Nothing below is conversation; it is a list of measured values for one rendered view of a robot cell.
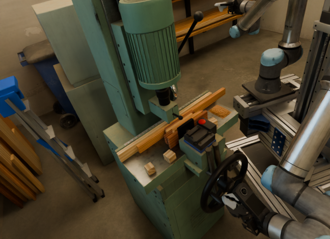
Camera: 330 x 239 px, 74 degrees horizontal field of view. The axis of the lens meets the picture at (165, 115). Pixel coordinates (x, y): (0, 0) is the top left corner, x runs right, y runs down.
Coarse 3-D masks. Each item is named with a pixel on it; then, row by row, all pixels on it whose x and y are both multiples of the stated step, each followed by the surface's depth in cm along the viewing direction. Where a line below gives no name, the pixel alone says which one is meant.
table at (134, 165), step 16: (208, 112) 116; (224, 128) 109; (160, 144) 103; (128, 160) 99; (144, 160) 97; (160, 160) 96; (176, 160) 94; (144, 176) 91; (160, 176) 91; (144, 192) 91
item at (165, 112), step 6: (156, 96) 104; (150, 102) 102; (156, 102) 100; (174, 102) 98; (150, 108) 106; (156, 108) 100; (162, 108) 96; (168, 108) 96; (174, 108) 97; (156, 114) 104; (162, 114) 98; (168, 114) 96; (168, 120) 98
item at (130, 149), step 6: (204, 96) 119; (198, 102) 116; (186, 108) 113; (180, 114) 111; (156, 126) 106; (162, 126) 106; (150, 132) 103; (138, 138) 101; (144, 138) 101; (132, 144) 99; (120, 150) 97; (126, 150) 97; (132, 150) 100; (120, 156) 96; (126, 156) 99
